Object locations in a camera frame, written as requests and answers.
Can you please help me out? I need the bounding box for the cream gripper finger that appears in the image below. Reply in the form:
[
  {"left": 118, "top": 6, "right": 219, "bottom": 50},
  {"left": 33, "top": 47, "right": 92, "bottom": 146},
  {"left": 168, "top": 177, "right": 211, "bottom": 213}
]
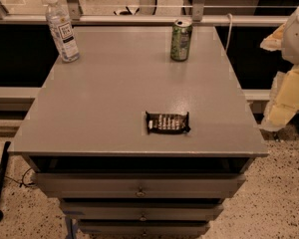
[
  {"left": 260, "top": 65, "right": 299, "bottom": 131},
  {"left": 260, "top": 24, "right": 285, "bottom": 52}
]

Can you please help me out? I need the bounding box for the green soda can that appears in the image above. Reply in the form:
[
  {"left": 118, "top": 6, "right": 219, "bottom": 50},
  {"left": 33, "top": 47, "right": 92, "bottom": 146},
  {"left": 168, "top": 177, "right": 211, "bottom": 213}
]
[{"left": 170, "top": 19, "right": 192, "bottom": 62}]

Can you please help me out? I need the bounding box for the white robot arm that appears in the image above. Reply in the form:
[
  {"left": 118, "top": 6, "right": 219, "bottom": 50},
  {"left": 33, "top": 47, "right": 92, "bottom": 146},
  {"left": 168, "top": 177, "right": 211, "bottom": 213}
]
[{"left": 260, "top": 6, "right": 299, "bottom": 131}]

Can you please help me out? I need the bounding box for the black rxbar chocolate wrapper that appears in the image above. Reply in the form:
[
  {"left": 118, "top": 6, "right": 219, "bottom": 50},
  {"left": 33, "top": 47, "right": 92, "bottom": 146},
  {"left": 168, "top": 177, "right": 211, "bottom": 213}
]
[{"left": 146, "top": 112, "right": 190, "bottom": 134}]

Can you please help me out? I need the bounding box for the clear plastic water bottle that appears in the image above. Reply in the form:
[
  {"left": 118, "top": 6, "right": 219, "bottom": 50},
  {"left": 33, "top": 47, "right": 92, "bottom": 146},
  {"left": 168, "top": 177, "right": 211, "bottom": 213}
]
[{"left": 46, "top": 0, "right": 80, "bottom": 63}]

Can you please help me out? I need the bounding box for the grey bottom drawer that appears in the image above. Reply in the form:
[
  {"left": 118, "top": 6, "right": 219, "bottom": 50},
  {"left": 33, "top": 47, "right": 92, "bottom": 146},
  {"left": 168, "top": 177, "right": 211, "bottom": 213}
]
[{"left": 79, "top": 220, "right": 209, "bottom": 236}]

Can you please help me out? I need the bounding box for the grey drawer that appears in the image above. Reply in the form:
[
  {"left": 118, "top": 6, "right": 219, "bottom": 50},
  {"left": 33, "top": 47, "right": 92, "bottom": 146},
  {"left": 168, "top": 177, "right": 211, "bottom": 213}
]
[
  {"left": 60, "top": 200, "right": 223, "bottom": 221},
  {"left": 33, "top": 173, "right": 245, "bottom": 199},
  {"left": 79, "top": 220, "right": 209, "bottom": 236}
]

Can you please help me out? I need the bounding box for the grey middle drawer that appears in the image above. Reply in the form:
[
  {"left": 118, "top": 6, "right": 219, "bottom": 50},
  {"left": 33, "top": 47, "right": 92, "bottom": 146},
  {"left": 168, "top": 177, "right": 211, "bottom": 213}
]
[{"left": 60, "top": 200, "right": 223, "bottom": 221}]

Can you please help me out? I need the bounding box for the grey top drawer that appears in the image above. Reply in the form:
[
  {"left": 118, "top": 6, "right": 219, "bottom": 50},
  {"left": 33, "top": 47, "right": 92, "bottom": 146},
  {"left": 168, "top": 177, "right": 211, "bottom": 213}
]
[{"left": 33, "top": 173, "right": 245, "bottom": 199}]

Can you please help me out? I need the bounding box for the white cable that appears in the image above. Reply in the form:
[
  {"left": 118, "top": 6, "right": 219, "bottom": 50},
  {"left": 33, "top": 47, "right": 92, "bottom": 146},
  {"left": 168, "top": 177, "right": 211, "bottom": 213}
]
[{"left": 224, "top": 12, "right": 234, "bottom": 53}]

